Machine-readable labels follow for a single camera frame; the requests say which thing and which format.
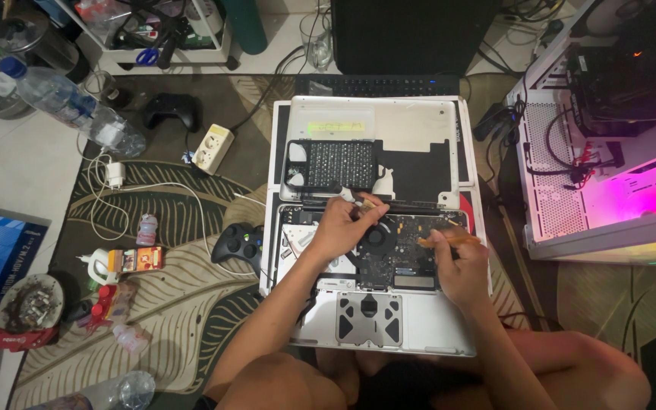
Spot person's left hand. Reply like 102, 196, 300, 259
309, 192, 390, 264

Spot white power strip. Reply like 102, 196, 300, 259
191, 123, 235, 175

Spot orange plastic pry tool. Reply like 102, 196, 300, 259
417, 233, 483, 249

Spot crumpled clear plastic bottle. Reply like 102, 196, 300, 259
25, 371, 157, 410

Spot black screwdriver bit case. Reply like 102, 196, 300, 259
284, 139, 378, 192

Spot white handled small brush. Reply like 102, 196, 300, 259
328, 182, 378, 215

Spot plain black game controller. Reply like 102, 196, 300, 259
142, 93, 202, 133

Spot white charger cable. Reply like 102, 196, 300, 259
86, 149, 267, 278

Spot person's left leg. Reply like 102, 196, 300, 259
194, 347, 363, 410

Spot silver laptop bottom cover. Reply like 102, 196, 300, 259
278, 95, 461, 210

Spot black computer keyboard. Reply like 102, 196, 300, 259
295, 73, 461, 98

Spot person's right leg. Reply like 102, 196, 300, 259
436, 328, 652, 410

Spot small glass jar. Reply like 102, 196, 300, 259
80, 70, 119, 108

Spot round full ashtray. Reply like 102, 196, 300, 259
0, 274, 66, 334

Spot person's right hand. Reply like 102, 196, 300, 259
429, 227, 492, 315

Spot large clear water bottle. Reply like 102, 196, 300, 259
0, 56, 147, 158

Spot small pink drink bottle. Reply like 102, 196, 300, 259
136, 213, 158, 247

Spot white charger adapter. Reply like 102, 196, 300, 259
104, 162, 127, 189

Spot person's black shorts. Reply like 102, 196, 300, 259
353, 356, 485, 410

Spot red capped bottle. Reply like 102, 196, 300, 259
84, 281, 137, 335

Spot clear drinking glass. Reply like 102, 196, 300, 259
299, 11, 334, 73

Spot white bottle with orange label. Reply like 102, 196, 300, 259
76, 246, 164, 286

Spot person's leg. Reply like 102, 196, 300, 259
436, 328, 652, 410
194, 347, 363, 410

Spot white open computer case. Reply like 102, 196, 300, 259
506, 0, 656, 267

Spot opened silver laptop base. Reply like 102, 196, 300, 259
260, 204, 478, 358

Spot black hub with cables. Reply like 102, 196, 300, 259
472, 101, 516, 142

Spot black computer monitor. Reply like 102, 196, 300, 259
330, 0, 501, 76

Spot small clear empty bottle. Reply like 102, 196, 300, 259
112, 324, 150, 355

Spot green leaf pattern rug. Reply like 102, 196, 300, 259
8, 73, 656, 410

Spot dark green cylinder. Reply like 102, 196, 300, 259
222, 0, 268, 56

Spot black controller with coloured buttons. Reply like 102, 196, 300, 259
211, 222, 267, 278

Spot white cart with clutter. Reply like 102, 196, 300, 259
54, 0, 233, 72

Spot metal pot with lid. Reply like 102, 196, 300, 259
0, 0, 91, 121

